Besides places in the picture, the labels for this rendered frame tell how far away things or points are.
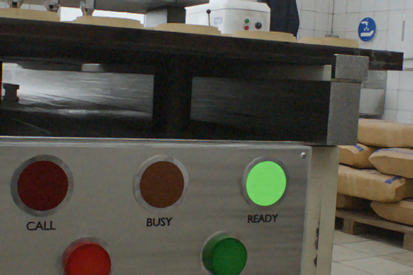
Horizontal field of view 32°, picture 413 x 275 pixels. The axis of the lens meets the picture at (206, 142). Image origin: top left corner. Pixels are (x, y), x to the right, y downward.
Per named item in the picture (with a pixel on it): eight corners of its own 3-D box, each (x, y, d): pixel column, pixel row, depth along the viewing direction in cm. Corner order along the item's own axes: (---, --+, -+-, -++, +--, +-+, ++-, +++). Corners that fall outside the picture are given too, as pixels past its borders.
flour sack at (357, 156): (351, 170, 446) (353, 143, 445) (305, 162, 481) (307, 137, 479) (426, 167, 487) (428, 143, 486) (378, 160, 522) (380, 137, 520)
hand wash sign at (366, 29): (376, 42, 555) (378, 16, 553) (375, 42, 554) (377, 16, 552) (357, 42, 571) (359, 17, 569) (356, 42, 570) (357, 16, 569)
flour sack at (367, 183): (304, 188, 465) (306, 161, 464) (346, 185, 492) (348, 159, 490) (396, 206, 410) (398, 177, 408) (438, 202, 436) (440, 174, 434)
